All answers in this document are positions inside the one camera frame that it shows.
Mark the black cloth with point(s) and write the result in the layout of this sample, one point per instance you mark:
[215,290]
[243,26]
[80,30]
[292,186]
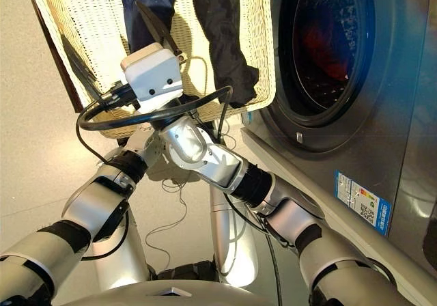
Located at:
[222,46]

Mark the orange-red cloth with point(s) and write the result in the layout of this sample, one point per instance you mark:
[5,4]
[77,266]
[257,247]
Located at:
[324,50]

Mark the pale woven laundry basket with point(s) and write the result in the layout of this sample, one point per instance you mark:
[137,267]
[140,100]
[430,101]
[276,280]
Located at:
[95,12]

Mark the grey washing machine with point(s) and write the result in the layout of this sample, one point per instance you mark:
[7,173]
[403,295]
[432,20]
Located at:
[392,114]

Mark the dark brown wooden stand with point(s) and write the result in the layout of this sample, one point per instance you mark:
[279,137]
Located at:
[70,87]

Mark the small blue tag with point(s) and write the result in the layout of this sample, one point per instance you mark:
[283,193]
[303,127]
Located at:
[247,119]

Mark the silver robot leg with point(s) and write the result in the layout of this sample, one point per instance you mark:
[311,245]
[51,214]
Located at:
[116,268]
[235,244]

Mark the silver robot torso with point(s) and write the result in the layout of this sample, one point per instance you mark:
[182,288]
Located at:
[170,299]

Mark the blue energy label sticker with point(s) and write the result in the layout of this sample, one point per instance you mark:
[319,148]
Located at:
[362,200]

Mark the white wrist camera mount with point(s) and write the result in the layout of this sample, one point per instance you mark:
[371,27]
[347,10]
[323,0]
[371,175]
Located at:
[153,77]

